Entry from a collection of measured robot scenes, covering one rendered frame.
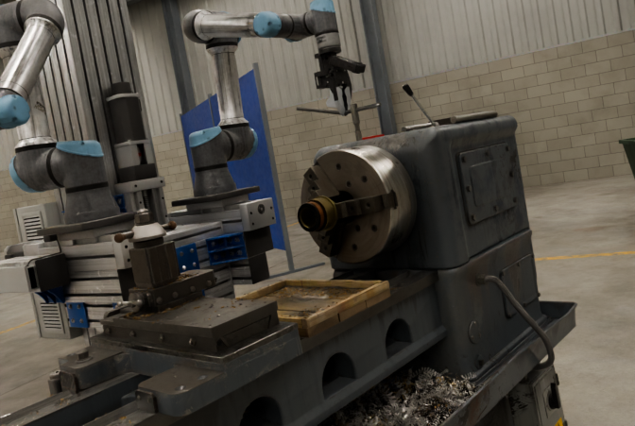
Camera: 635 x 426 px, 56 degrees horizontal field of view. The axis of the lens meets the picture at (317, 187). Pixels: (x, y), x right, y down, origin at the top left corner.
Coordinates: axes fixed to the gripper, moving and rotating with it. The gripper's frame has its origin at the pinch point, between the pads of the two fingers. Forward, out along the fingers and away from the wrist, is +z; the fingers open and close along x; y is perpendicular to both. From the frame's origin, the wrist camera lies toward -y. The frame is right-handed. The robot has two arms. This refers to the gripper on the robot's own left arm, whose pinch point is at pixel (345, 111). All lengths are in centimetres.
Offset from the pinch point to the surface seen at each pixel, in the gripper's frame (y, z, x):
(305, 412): -27, 64, 65
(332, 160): -11.0, 13.9, 23.6
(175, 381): -29, 45, 94
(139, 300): -7, 35, 86
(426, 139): -31.2, 12.8, 7.2
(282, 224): 357, 79, -310
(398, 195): -27.6, 25.7, 19.5
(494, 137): -32.0, 16.1, -32.3
